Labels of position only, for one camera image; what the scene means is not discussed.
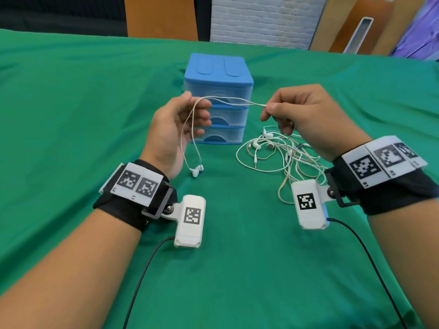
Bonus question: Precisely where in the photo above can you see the black sofa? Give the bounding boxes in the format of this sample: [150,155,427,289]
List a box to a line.
[0,0,128,37]

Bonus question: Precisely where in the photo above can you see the tan wooden board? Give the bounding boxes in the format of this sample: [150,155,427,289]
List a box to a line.
[372,0,429,56]
[308,0,364,52]

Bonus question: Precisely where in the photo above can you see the white metal frame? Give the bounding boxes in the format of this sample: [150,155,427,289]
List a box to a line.
[343,16,375,54]

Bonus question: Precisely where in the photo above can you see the purple cloth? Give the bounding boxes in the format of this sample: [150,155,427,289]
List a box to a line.
[391,0,439,62]

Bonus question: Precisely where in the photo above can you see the white left marker tag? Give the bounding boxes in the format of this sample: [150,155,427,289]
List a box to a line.
[99,162,165,207]

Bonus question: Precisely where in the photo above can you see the black camera cable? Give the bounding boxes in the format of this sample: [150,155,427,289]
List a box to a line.
[327,217,407,329]
[123,236,176,329]

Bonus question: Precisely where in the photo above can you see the black right camera cable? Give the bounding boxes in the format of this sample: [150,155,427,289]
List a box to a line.
[327,217,407,329]

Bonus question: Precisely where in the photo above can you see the black wrist strap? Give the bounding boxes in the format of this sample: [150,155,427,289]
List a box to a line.
[325,154,439,216]
[93,159,178,233]

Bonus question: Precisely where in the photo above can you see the black left camera cable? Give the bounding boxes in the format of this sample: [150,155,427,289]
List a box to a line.
[123,236,176,329]

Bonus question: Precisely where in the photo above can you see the white earphone cables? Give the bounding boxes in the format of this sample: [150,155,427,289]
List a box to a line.
[236,126,328,174]

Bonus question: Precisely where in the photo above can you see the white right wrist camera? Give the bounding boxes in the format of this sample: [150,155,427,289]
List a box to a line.
[290,179,338,231]

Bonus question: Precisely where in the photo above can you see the white earphones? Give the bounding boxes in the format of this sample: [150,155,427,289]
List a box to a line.
[180,96,268,179]

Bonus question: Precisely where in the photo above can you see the person's right forearm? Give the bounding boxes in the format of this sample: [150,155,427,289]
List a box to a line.
[367,198,439,329]

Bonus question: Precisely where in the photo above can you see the green tablecloth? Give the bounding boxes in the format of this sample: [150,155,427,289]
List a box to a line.
[0,29,439,329]

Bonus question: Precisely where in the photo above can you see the person's right hand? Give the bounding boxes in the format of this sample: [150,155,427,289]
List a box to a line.
[260,84,373,163]

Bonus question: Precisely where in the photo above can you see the wide orange wooden panel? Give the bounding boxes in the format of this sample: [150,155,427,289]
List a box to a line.
[123,0,199,42]

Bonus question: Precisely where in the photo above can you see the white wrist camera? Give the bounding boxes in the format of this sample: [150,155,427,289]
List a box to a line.
[161,195,207,249]
[290,179,338,231]

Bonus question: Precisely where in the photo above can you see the person's left forearm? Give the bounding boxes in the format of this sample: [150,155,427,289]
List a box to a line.
[0,208,143,329]

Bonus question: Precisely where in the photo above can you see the cream beige earphones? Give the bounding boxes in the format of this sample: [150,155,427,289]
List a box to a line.
[262,130,330,205]

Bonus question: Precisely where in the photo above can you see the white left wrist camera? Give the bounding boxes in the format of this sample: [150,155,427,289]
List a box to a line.
[161,195,207,249]

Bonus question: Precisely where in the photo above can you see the blue plastic mini drawer unit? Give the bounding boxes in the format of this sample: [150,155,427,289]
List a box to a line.
[183,53,254,145]

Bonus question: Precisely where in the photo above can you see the black left wrist strap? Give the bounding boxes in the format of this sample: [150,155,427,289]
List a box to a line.
[93,159,178,233]

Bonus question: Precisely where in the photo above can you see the white marker tag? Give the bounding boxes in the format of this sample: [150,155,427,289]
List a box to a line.
[341,135,428,189]
[99,162,165,207]

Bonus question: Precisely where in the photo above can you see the person's left hand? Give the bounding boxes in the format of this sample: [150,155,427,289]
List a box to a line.
[139,91,213,181]

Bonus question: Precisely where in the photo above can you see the black right wrist strap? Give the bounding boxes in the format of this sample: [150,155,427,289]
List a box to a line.
[325,154,439,216]

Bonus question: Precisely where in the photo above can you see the white right marker tag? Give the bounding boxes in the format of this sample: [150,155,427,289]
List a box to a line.
[341,135,428,189]

